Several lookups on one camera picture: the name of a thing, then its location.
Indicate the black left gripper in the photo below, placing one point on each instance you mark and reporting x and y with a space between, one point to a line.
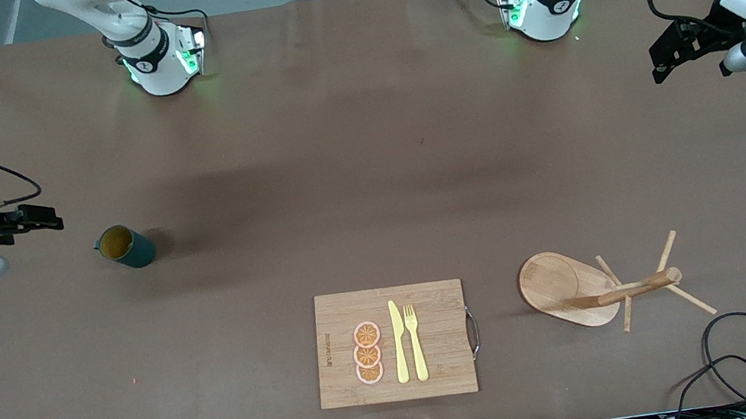
712 29

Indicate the teal mug yellow inside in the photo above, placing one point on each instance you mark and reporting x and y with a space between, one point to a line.
141 253

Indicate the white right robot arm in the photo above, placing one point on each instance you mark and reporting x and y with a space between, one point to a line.
159 64

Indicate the wooden mug tree stand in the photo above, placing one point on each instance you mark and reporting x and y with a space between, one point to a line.
548 284

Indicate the orange slice toy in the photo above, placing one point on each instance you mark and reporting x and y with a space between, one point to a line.
366 334

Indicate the bamboo cutting board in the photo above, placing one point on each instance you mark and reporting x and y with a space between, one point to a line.
439 330

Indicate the yellow plastic knife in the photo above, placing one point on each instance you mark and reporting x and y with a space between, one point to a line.
398 343

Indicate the yellow plastic fork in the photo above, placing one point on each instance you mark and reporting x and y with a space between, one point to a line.
417 348

